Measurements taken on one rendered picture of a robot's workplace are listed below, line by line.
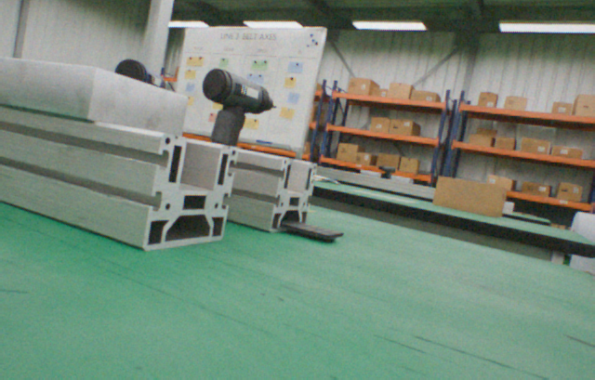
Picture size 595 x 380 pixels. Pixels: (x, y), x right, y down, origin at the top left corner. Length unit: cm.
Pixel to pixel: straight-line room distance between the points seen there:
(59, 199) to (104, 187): 4
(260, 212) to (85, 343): 33
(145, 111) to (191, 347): 26
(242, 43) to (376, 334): 386
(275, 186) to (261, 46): 346
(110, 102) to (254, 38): 363
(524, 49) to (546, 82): 88
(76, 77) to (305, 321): 26
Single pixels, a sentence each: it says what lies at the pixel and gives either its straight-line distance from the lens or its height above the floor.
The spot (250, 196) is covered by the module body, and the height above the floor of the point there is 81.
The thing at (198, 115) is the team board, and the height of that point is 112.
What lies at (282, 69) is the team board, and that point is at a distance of 373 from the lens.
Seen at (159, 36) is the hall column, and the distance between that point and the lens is 923.
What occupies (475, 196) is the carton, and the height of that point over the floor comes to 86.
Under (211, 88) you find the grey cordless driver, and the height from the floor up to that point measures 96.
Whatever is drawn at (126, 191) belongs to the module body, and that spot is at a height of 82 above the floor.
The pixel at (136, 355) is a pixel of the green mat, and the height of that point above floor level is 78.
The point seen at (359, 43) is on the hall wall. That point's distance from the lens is 1226.
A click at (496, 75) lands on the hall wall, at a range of 1113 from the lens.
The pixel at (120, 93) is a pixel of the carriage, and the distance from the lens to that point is 39.
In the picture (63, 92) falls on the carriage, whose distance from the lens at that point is 39.
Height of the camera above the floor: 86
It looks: 3 degrees down
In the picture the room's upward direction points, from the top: 11 degrees clockwise
